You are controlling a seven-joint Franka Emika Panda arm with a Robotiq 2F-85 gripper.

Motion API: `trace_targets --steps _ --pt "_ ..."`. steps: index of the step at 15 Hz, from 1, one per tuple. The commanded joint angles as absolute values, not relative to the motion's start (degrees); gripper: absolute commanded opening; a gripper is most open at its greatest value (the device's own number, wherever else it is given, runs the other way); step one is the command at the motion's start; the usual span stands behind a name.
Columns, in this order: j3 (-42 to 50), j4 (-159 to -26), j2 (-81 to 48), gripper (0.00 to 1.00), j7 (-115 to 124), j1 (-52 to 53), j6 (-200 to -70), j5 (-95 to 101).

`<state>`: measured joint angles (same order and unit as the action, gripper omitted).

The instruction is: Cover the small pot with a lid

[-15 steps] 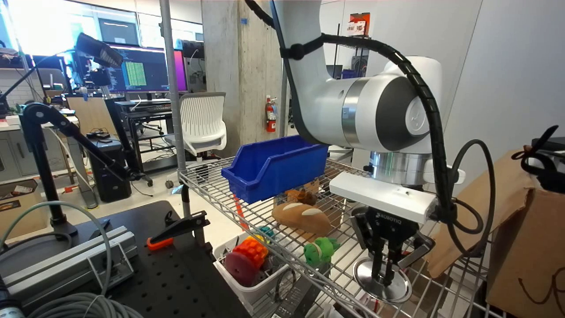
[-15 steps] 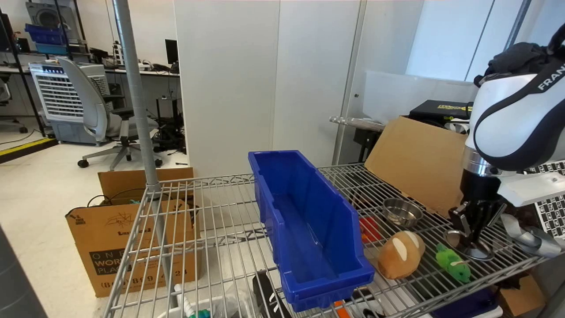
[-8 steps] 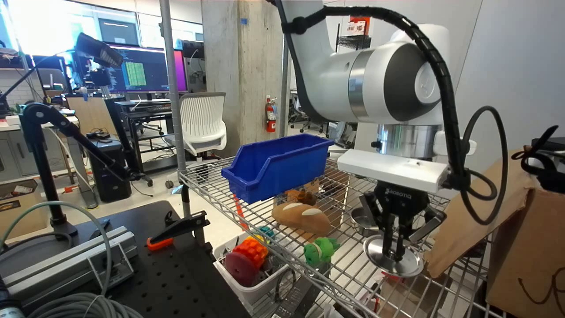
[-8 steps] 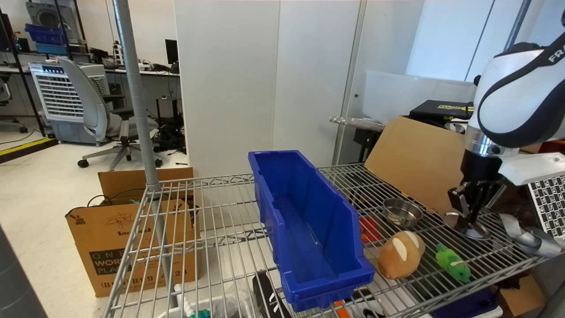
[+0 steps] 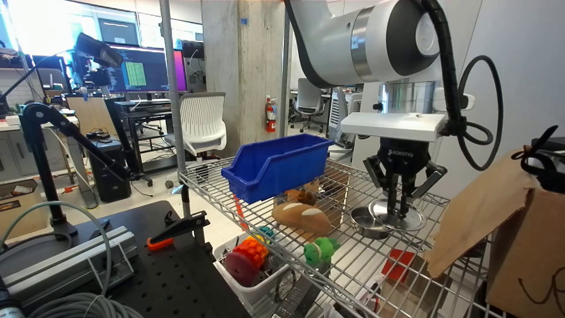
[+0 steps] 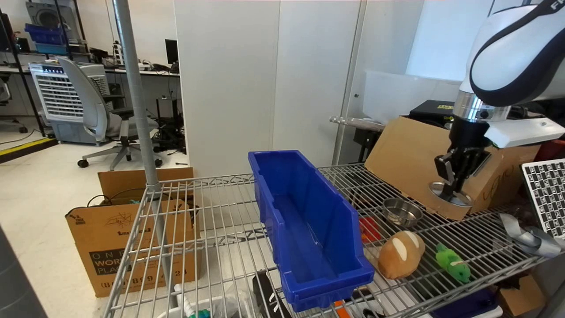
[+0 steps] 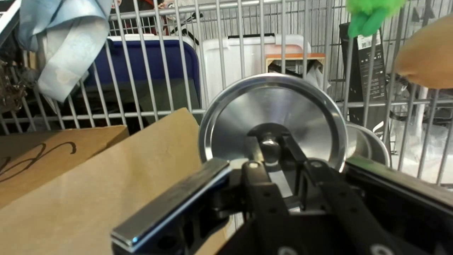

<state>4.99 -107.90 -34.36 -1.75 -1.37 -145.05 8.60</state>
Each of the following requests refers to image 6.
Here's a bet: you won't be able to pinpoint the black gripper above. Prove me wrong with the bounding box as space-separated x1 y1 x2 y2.
432 116 492 202

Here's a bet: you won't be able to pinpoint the large metal bowl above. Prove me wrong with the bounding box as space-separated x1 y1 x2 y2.
427 178 473 208

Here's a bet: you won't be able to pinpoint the small steel pot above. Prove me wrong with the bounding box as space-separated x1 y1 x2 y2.
381 195 425 231

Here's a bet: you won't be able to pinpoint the brown cardboard box with scribble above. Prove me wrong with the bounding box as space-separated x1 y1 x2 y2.
466 142 543 217

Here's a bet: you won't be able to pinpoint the flat brown cardboard sheet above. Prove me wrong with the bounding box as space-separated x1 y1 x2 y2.
362 114 492 222

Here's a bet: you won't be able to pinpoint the black box with yellow label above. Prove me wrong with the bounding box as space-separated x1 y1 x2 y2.
407 98 457 128

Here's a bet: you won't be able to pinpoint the green plastic toy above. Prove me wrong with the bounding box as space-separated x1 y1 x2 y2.
434 241 473 284

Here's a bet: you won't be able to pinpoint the white perforated panel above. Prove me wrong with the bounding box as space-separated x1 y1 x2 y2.
519 155 565 240

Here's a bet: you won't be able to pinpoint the silver taped bundle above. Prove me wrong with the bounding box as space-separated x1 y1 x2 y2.
497 210 565 259

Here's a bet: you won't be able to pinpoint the toy bread loaf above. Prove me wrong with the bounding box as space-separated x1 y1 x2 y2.
376 229 427 280

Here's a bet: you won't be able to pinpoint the red item under shelf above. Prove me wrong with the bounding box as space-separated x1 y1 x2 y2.
358 215 384 247

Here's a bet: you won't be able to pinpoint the blue object under shelf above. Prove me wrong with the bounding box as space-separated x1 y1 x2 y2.
430 286 499 318

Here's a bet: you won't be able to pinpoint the thin grey rack pole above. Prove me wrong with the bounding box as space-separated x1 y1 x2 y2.
330 0 370 167

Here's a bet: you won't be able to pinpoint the small cardboard box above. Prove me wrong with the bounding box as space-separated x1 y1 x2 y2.
496 271 547 318

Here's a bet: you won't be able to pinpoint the blue plastic storage bin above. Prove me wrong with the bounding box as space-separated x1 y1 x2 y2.
247 148 376 312

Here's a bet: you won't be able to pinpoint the orange strip under bin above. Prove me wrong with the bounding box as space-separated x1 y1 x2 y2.
330 298 353 318

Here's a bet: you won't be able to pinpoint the thick grey rack pole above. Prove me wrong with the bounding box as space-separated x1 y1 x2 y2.
111 0 162 192

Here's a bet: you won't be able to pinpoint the plain open cardboard box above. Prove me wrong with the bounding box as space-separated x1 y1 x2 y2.
95 165 196 206

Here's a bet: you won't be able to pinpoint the printed brown cardboard box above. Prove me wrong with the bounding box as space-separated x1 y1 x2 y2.
63 197 199 298

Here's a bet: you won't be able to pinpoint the white mesh office chair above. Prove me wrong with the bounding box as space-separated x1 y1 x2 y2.
28 54 164 171

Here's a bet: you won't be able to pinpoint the yellow black floor strip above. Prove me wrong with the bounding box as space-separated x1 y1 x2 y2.
0 135 60 164

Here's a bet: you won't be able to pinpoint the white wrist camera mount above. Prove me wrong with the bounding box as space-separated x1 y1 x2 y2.
482 114 565 149

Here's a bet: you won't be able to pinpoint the chrome wire shelf rack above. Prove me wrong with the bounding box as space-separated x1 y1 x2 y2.
100 160 565 318

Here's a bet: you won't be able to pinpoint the blue wall bins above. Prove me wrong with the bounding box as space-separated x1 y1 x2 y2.
23 21 65 47

